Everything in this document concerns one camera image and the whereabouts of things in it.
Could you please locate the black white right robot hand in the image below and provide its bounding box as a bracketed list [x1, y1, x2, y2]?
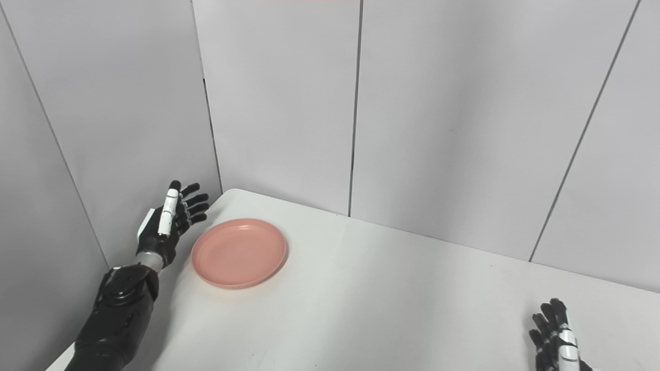
[528, 298, 593, 371]

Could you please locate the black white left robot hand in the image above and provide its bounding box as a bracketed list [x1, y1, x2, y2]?
[136, 180, 210, 268]

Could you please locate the pink round plate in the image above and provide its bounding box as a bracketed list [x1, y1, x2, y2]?
[191, 218, 288, 290]

